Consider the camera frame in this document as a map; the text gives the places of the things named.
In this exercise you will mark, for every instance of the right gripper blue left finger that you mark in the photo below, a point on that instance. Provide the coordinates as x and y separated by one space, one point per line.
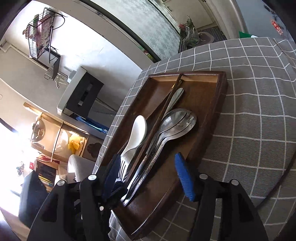
81 210

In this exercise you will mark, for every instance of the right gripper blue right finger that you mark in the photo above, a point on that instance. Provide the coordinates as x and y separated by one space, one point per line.
239 217

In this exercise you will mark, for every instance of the white ceramic spoon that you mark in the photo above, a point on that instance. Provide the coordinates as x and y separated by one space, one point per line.
137 135

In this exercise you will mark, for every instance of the white kitchen cabinet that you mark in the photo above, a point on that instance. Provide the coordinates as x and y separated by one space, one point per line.
202 13

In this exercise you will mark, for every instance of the blue plastic stool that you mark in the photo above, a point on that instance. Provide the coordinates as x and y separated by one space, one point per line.
99 127

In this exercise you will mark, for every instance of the wooden bookshelf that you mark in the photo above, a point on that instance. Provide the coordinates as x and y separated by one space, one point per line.
56 140

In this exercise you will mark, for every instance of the grey checked tablecloth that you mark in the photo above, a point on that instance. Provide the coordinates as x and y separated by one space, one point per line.
255 137

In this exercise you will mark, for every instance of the white wash basin black cabinet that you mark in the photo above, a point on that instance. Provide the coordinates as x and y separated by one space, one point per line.
80 94

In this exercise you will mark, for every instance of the bag of vegetables on floor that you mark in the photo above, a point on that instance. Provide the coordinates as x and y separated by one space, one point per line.
189 35

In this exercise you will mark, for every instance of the frosted sliding glass door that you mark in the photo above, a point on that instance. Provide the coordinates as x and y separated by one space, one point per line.
142 22

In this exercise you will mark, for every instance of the silver refrigerator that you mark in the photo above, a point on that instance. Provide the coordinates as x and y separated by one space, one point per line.
259 20

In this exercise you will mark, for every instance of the black wire wall shelf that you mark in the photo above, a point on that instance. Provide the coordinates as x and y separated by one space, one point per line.
39 33

